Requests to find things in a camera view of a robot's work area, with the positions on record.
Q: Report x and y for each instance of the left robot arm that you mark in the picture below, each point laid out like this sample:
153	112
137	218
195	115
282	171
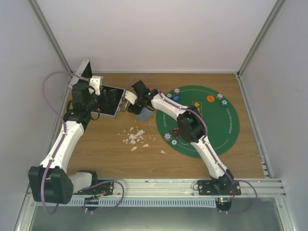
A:
49	181

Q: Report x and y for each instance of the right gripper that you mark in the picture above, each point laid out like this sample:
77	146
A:
134	109

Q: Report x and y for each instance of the white debris pile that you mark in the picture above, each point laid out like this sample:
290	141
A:
142	140

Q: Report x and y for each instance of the ten chips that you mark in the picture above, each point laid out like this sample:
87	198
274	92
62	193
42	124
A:
167	136
219	96
176	90

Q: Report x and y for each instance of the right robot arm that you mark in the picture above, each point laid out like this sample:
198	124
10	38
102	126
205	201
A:
191	126

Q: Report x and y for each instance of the blue playing card deck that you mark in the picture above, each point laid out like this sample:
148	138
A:
144	114

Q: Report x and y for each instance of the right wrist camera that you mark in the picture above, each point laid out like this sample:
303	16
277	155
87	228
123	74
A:
131	97

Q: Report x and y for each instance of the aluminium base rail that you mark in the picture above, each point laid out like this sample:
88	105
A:
169	193

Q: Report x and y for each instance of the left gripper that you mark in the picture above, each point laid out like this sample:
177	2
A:
111	98

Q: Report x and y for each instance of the blue small blind button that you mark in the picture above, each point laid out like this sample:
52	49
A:
176	98

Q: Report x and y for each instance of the round green poker mat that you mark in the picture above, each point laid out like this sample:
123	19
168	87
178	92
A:
222	121

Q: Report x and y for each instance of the red triangle dealer button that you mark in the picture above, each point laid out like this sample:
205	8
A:
175	132

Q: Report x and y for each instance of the aluminium poker case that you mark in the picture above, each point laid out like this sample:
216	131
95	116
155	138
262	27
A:
85	71

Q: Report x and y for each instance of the orange big blind button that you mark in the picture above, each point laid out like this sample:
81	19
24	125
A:
210	98

